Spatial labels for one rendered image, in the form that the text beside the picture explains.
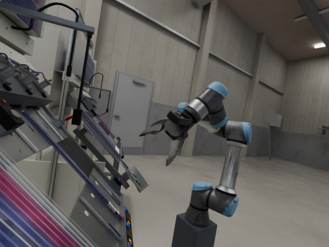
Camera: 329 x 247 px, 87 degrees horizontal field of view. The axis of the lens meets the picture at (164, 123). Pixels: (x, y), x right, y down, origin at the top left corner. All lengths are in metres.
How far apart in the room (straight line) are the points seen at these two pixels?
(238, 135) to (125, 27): 4.46
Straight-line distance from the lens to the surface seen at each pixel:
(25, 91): 0.69
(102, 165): 1.11
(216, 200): 1.08
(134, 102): 4.80
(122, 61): 4.82
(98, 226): 0.61
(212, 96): 0.64
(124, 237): 0.67
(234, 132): 1.07
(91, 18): 4.59
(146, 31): 5.37
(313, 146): 11.68
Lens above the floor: 1.13
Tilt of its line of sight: 1 degrees down
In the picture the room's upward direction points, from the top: 9 degrees clockwise
